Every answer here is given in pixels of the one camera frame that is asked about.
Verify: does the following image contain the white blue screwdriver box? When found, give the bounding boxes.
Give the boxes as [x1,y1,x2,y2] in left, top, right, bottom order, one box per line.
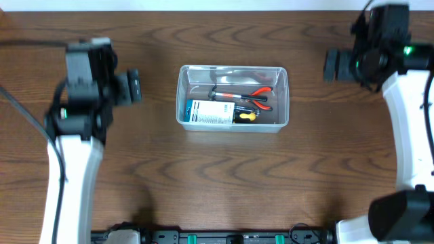
[184,100,235,124]

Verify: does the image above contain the black mounting rail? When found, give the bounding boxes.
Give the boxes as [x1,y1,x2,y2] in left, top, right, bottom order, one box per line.
[90,222,337,244]

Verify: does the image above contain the red handled pliers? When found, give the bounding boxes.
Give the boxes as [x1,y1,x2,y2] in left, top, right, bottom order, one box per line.
[248,87,273,111]

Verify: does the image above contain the stubby yellow black screwdriver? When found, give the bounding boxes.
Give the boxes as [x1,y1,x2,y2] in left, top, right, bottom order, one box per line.
[233,106,258,123]

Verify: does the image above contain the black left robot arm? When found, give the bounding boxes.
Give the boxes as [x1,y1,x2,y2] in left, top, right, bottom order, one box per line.
[39,39,142,243]

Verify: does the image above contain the small black orange hammer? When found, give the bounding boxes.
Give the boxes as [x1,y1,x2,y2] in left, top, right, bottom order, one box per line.
[208,85,249,100]

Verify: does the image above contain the clear plastic container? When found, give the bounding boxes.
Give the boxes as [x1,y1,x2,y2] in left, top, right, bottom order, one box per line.
[176,65,290,133]

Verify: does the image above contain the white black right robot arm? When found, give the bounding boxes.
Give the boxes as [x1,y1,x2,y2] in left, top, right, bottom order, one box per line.
[323,43,433,243]

